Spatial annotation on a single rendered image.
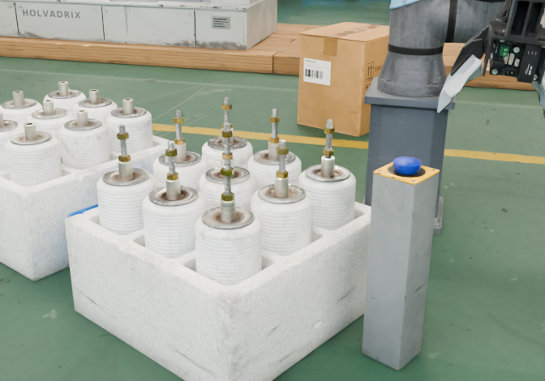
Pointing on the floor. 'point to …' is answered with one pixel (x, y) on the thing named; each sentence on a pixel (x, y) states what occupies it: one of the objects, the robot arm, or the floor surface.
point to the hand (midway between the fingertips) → (493, 119)
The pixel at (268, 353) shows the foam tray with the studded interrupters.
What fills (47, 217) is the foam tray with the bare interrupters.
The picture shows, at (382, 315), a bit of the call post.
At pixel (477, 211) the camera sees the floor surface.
